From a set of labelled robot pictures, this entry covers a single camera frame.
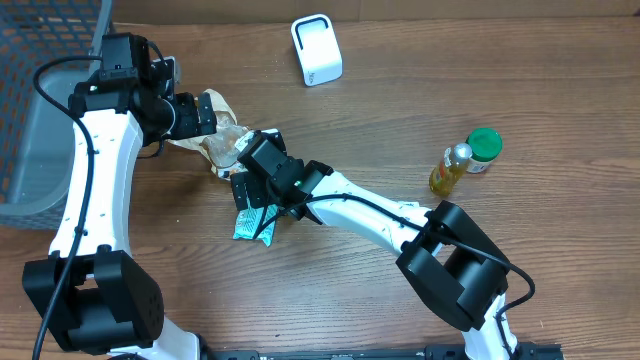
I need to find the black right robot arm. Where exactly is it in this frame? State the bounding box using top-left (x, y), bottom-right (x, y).
top-left (231, 129), bottom-right (518, 359)

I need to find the cream brown bread bag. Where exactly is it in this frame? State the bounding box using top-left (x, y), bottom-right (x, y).
top-left (169, 89), bottom-right (259, 181)

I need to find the white barcode scanner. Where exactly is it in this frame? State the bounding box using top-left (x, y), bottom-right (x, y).
top-left (290, 13), bottom-right (343, 87)

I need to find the small teal white box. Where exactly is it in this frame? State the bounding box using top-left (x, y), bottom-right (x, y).
top-left (398, 201), bottom-right (420, 207)

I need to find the green-capped white bottle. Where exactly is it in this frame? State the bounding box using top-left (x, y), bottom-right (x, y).
top-left (466, 128), bottom-right (503, 174)

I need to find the yellow Vim dish soap bottle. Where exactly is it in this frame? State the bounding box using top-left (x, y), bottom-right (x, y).
top-left (429, 143), bottom-right (473, 197)

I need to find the light teal snack packet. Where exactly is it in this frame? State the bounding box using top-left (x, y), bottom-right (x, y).
top-left (233, 205), bottom-right (278, 247)

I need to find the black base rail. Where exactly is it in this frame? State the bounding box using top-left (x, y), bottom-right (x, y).
top-left (206, 342), bottom-right (565, 360)

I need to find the dark grey plastic basket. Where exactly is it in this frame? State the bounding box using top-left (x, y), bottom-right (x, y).
top-left (1, 0), bottom-right (112, 229)

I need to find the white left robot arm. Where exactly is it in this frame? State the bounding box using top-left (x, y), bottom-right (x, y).
top-left (22, 33), bottom-right (216, 359)

